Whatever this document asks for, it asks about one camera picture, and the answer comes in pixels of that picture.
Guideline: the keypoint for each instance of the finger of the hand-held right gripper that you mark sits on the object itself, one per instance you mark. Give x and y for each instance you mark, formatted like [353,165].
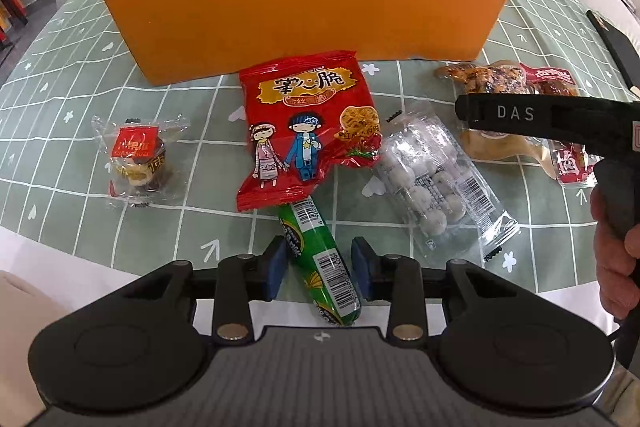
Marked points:
[465,111]

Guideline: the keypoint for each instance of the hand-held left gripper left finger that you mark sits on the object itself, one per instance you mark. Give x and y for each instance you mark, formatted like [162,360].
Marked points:
[275,269]

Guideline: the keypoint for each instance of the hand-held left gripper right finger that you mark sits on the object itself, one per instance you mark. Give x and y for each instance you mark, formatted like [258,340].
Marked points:
[362,269]

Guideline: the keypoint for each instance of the clear packet of orange-brown meat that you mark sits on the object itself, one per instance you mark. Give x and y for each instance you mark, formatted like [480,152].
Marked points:
[490,77]

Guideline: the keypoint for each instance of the green sausage stick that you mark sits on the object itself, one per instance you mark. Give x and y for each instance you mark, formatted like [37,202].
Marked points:
[320,252]

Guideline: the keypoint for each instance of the clear packet of white balls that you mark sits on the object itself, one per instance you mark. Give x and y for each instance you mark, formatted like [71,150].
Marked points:
[425,177]

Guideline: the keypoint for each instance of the red cartoon snack packet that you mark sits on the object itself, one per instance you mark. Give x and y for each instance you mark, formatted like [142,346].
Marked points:
[300,107]

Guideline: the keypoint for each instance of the clear pastry packet red label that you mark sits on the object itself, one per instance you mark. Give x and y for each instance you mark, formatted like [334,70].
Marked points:
[137,157]

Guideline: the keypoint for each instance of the person's right hand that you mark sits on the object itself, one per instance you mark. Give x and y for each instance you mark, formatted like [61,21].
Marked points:
[620,272]

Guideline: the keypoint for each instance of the green checked tablecloth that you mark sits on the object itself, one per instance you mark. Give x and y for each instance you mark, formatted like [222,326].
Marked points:
[75,72]

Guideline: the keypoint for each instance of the stacked orange plastic stools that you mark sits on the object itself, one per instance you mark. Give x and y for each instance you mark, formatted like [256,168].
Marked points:
[10,2]

